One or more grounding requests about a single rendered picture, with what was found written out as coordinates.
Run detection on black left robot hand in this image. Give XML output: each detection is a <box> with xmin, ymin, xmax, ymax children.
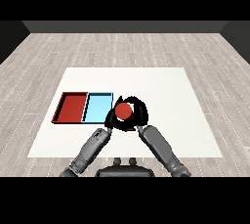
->
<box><xmin>104</xmin><ymin>95</ymin><xmax>126</xmax><ymax>130</ymax></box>

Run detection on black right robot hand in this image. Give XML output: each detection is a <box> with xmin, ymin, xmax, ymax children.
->
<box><xmin>123</xmin><ymin>95</ymin><xmax>149</xmax><ymax>132</ymax></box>

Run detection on small red can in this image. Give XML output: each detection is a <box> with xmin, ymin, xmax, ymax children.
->
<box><xmin>114</xmin><ymin>102</ymin><xmax>135</xmax><ymax>122</ymax></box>

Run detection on light blue shallow open box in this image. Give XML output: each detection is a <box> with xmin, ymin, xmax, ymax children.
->
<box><xmin>80</xmin><ymin>92</ymin><xmax>114</xmax><ymax>124</ymax></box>

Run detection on red shallow open box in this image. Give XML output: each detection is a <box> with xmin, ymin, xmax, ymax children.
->
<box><xmin>51</xmin><ymin>91</ymin><xmax>89</xmax><ymax>125</ymax></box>

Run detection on dark grey robot body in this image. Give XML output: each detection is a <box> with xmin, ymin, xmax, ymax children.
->
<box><xmin>95</xmin><ymin>157</ymin><xmax>155</xmax><ymax>178</ymax></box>

